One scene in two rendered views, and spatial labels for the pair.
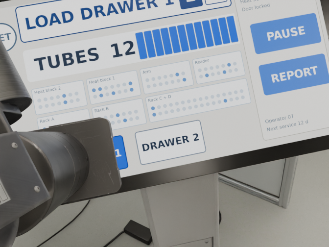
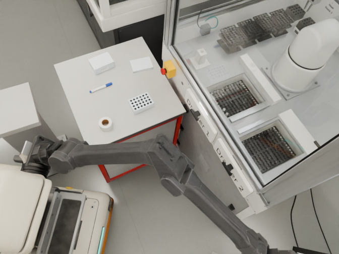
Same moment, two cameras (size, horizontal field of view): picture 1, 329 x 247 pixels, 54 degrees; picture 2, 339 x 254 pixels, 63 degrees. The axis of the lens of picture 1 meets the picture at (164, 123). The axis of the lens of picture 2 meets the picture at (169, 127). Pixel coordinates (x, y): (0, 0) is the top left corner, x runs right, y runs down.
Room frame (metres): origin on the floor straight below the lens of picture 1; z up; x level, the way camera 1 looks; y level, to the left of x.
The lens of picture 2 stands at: (-0.20, -0.08, 2.14)
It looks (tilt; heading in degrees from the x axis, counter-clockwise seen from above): 63 degrees down; 109
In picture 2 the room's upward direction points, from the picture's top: 8 degrees clockwise
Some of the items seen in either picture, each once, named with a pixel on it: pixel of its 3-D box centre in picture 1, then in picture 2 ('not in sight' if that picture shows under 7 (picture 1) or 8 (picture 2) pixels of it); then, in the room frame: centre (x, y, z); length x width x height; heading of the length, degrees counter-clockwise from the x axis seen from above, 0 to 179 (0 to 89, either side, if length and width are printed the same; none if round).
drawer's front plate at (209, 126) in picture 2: not in sight; (200, 115); (-0.30, 0.66, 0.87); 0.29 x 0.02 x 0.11; 143
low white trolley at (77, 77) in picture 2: not in sight; (123, 118); (-0.81, 0.66, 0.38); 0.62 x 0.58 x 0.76; 143
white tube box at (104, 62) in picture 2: not in sight; (101, 63); (-0.97, 0.75, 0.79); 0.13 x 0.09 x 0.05; 58
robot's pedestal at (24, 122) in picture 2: not in sight; (33, 137); (-1.26, 0.25, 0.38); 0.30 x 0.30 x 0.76; 50
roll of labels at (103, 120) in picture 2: not in sight; (105, 124); (-0.73, 0.42, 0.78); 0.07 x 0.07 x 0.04
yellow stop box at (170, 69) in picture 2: not in sight; (168, 69); (-0.57, 0.84, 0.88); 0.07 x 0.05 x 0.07; 143
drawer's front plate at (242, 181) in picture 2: not in sight; (231, 167); (-0.05, 0.47, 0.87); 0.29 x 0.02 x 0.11; 143
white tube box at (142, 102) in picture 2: not in sight; (140, 103); (-0.63, 0.62, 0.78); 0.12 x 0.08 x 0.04; 55
